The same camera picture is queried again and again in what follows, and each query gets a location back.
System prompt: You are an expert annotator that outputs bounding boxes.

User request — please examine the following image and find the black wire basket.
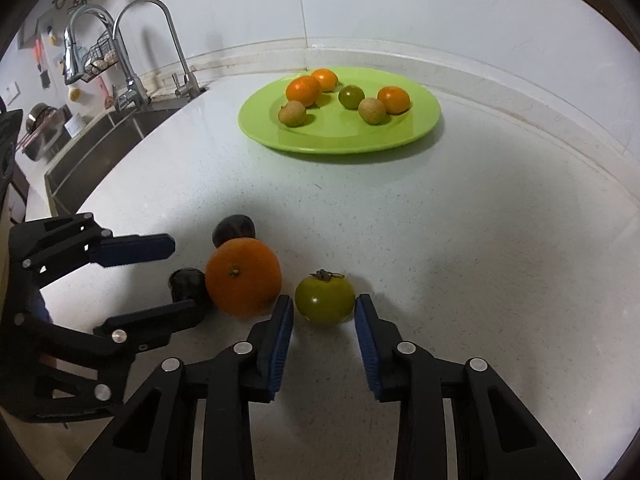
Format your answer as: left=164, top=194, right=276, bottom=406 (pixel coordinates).
left=80, top=30, right=121, bottom=83

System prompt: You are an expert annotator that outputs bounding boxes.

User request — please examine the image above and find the chrome gooseneck faucet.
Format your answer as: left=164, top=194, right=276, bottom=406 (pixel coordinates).
left=112, top=0, right=203, bottom=111

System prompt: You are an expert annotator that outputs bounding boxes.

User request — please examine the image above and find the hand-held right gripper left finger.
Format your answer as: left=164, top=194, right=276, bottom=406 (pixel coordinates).
left=67, top=294, right=296, bottom=480

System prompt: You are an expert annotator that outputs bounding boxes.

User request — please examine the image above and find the green tomato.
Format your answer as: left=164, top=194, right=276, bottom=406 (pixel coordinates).
left=338, top=85, right=365, bottom=110
left=294, top=269, right=357, bottom=325

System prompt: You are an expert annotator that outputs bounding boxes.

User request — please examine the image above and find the green plate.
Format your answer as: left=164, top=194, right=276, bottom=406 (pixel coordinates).
left=237, top=66, right=442, bottom=155

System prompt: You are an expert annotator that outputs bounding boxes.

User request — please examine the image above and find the large orange mandarin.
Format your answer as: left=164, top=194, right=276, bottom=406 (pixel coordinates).
left=205, top=238, right=283, bottom=317

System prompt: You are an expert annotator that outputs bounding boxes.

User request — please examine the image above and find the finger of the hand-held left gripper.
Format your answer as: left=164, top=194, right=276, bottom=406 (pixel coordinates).
left=10, top=212, right=177, bottom=291
left=15, top=299, right=202, bottom=406

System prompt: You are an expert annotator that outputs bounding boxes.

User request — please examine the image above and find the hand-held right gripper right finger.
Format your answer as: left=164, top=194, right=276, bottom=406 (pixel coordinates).
left=354, top=293, right=583, bottom=480

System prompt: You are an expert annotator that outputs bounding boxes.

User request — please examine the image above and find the tan kiwi fruit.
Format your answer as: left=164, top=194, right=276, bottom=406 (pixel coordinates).
left=278, top=100, right=307, bottom=127
left=358, top=97, right=387, bottom=124

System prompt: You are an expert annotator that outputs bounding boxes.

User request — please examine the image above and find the chrome pull-down faucet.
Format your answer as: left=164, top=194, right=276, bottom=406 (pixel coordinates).
left=62, top=4, right=121, bottom=86

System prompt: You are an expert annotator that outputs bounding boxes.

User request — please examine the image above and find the dark purple plum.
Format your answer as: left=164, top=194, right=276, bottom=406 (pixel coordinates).
left=169, top=268, right=210, bottom=311
left=212, top=214, right=257, bottom=249

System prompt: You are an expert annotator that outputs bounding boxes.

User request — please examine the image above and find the steel kitchen sink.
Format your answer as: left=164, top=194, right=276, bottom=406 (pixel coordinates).
left=42, top=107, right=196, bottom=216

